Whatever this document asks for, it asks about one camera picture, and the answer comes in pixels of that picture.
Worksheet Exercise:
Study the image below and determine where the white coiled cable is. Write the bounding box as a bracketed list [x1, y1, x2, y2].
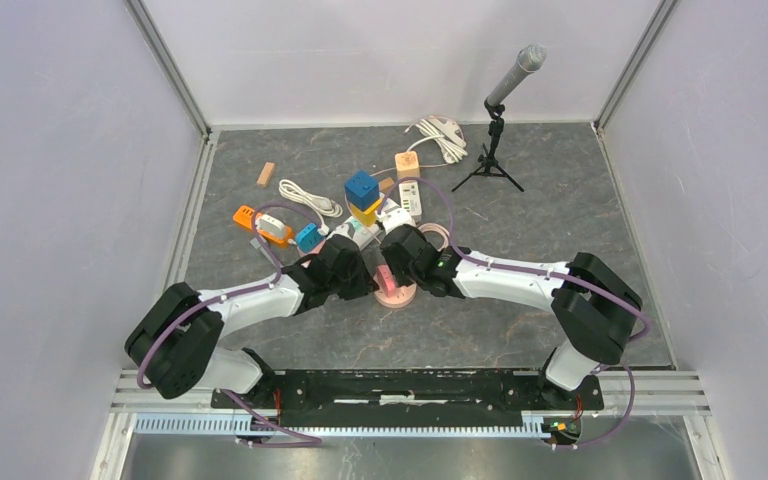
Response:
[277, 178, 346, 219]

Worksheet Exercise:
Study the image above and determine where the white long power strip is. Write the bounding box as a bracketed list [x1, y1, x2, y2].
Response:
[326, 197, 416, 250]

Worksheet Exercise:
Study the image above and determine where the white green small power strip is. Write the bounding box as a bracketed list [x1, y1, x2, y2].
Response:
[399, 180, 423, 221]

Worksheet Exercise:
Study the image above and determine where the orange wooden cube socket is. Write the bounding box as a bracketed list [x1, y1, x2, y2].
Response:
[394, 150, 421, 180]

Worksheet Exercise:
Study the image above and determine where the small brown wooden block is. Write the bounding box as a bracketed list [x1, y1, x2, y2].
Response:
[378, 177, 395, 194]

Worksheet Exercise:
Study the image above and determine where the orange power strip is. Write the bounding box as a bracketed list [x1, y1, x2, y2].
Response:
[232, 205, 294, 248]

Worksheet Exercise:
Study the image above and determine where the grey handheld microphone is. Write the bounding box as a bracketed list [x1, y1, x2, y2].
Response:
[484, 44, 547, 108]

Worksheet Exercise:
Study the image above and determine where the small blue plug adapter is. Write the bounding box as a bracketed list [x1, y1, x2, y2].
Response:
[294, 223, 326, 254]

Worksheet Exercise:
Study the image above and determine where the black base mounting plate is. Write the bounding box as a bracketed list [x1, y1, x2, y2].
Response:
[240, 368, 605, 428]

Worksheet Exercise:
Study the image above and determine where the pink round socket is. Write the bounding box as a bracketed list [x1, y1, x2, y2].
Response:
[374, 280, 417, 309]

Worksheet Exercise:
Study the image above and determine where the pink red plug adapter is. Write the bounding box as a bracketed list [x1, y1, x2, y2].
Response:
[375, 265, 398, 298]

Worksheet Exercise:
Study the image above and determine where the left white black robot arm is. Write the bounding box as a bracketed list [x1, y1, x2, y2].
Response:
[124, 235, 377, 408]

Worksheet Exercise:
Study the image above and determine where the black tripod microphone stand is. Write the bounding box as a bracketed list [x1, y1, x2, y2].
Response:
[451, 103, 525, 193]

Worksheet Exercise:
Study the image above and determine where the white bundled cable top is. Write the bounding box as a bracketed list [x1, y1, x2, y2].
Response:
[405, 115, 470, 166]

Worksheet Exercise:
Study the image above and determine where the yellow cube adapter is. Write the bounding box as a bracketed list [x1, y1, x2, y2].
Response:
[347, 198, 382, 227]

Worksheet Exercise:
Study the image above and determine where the blue cube adapter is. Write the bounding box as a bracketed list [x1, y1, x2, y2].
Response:
[344, 170, 379, 211]

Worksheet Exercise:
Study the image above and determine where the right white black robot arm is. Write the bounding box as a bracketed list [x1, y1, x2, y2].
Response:
[380, 225, 642, 408]

